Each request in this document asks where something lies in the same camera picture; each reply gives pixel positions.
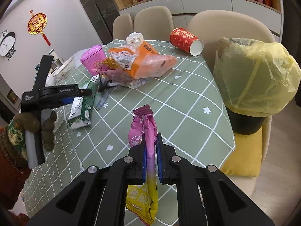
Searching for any pink tin box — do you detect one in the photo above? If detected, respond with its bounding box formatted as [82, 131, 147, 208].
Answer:
[80, 44, 109, 76]

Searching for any beige chair middle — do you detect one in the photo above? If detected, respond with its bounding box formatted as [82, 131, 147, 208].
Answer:
[134, 6, 174, 41]

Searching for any orange clear snack bag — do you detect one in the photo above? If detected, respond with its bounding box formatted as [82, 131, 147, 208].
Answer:
[108, 41, 177, 79]

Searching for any yellow seat cushion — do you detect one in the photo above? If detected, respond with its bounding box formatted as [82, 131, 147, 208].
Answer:
[220, 128, 263, 178]

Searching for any beige chair far left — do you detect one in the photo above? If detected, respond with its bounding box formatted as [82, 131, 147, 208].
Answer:
[113, 13, 133, 40]

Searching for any left hand in knit glove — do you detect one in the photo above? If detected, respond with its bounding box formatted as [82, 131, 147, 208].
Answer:
[0, 110, 58, 170]

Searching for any green snack bag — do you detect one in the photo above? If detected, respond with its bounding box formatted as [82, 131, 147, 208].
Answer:
[67, 75, 100, 130]

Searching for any yellow bagged trash bin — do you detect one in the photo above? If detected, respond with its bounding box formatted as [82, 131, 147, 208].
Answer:
[213, 37, 300, 135]

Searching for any pink yellow snack wrapper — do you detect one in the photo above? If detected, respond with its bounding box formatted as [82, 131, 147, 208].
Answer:
[126, 104, 159, 225]

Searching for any gold black snack bag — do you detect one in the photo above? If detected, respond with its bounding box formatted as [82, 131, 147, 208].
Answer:
[102, 57, 120, 70]

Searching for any red paper cup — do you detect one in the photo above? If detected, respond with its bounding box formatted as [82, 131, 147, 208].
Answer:
[169, 27, 204, 56]

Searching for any glass bowl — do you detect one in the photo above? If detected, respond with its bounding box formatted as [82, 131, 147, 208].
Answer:
[53, 56, 75, 80]

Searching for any white yellow toy holder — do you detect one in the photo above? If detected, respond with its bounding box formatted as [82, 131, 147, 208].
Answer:
[126, 32, 144, 44]

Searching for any green checked tablecloth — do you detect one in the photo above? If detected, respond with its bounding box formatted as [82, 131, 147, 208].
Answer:
[22, 39, 236, 226]

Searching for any red chinese knot ornament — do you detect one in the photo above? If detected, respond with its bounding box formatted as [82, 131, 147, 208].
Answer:
[27, 10, 51, 47]

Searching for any panda wall clock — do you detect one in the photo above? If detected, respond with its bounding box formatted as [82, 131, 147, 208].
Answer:
[0, 30, 16, 61]

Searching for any beige chair near bin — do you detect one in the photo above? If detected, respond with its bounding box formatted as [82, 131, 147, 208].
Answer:
[188, 10, 275, 196]

